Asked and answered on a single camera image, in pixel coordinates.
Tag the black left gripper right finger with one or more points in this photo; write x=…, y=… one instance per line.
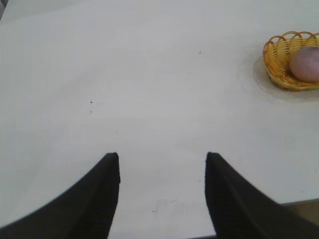
x=239, y=206

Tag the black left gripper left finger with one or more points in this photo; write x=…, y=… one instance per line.
x=82, y=201

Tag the yellow woven wicker basket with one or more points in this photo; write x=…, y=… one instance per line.
x=277, y=62

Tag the clear round plastic doily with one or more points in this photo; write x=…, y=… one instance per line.
x=260, y=77

